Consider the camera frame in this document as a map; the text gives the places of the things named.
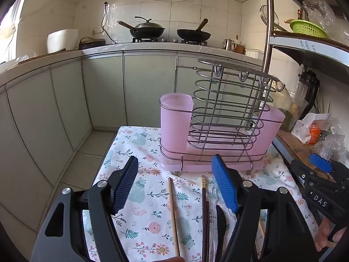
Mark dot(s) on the white plastic bag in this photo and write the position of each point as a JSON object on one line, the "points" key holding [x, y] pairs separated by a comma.
{"points": [[302, 131]]}

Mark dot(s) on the brown pot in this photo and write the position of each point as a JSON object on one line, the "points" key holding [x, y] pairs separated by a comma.
{"points": [[240, 49]]}

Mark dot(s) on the black plastic knife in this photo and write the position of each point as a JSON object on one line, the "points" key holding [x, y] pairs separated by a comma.
{"points": [[221, 223]]}

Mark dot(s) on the stainless steel kettle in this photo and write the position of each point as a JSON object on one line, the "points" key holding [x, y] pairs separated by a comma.
{"points": [[228, 45]]}

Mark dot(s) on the black wok with lid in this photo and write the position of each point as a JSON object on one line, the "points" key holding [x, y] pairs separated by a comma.
{"points": [[148, 30]]}

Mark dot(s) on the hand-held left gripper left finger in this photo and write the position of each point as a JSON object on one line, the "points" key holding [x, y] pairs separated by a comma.
{"points": [[126, 185]]}

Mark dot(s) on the orange packet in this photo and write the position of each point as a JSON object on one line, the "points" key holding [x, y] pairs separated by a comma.
{"points": [[315, 133]]}

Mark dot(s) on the metal shelf rack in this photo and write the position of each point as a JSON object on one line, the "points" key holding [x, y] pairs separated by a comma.
{"points": [[270, 19]]}

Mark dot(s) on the floral tablecloth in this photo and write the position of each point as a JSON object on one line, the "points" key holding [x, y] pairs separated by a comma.
{"points": [[147, 147]]}

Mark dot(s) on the kitchen counter cabinets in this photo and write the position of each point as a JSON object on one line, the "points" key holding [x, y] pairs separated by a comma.
{"points": [[103, 87]]}

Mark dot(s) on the black blender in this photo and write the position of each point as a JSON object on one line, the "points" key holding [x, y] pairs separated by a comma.
{"points": [[310, 87]]}

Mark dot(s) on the cardboard sheet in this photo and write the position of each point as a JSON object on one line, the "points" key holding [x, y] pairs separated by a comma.
{"points": [[294, 147]]}

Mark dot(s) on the white tray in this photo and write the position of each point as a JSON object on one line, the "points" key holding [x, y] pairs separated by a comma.
{"points": [[254, 53]]}

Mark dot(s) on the green plastic colander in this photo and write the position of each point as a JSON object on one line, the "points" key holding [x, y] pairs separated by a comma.
{"points": [[308, 28]]}

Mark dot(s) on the gas stove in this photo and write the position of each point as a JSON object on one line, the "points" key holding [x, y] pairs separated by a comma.
{"points": [[163, 40]]}

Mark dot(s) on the window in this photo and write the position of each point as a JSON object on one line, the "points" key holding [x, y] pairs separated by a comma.
{"points": [[13, 24]]}

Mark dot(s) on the plain dark chopstick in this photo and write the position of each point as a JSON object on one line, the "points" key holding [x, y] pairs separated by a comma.
{"points": [[208, 229]]}

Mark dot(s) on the dark countertop appliance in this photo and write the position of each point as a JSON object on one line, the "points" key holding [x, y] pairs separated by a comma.
{"points": [[91, 43]]}

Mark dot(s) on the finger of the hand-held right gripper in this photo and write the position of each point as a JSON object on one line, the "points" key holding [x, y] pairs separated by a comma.
{"points": [[302, 176], [321, 163]]}

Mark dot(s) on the white rice cooker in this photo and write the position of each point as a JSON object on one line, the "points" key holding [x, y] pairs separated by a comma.
{"points": [[62, 41]]}

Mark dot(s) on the dark chopstick with gold end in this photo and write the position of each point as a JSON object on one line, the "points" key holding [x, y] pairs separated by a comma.
{"points": [[204, 213]]}

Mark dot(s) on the clear plastic fork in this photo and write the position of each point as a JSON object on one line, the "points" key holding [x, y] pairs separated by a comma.
{"points": [[213, 193]]}

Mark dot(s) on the person's right hand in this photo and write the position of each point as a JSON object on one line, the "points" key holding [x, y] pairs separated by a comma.
{"points": [[324, 236]]}

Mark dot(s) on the crumpled clear plastic bag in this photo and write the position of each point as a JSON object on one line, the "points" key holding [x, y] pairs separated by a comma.
{"points": [[332, 144]]}

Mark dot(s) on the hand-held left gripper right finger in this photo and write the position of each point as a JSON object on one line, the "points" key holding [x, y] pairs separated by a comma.
{"points": [[225, 188]]}

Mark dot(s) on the green plant leaves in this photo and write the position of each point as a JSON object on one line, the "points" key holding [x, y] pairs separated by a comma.
{"points": [[324, 106]]}

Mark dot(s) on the light wooden chopstick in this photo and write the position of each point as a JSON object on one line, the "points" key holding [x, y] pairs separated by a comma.
{"points": [[173, 218]]}

